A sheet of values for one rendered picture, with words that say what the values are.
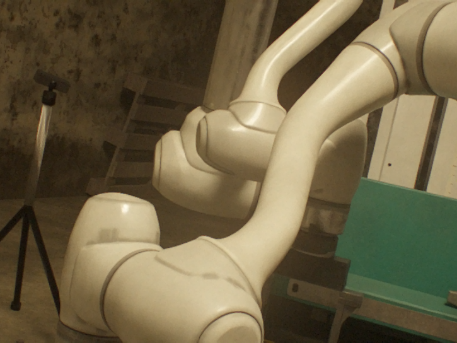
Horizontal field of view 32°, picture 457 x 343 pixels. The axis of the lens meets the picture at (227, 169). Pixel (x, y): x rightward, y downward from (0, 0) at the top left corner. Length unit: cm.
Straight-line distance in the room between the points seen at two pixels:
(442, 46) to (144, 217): 45
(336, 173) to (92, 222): 56
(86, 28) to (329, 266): 348
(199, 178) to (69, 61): 308
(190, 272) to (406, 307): 89
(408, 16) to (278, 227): 42
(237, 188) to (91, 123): 335
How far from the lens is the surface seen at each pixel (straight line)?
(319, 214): 134
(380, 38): 113
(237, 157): 129
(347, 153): 133
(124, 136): 485
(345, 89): 108
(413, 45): 111
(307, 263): 138
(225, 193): 158
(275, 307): 187
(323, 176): 133
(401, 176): 183
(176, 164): 157
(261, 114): 131
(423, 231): 175
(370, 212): 176
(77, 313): 90
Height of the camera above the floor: 77
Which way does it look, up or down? 5 degrees down
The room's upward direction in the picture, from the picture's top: 12 degrees clockwise
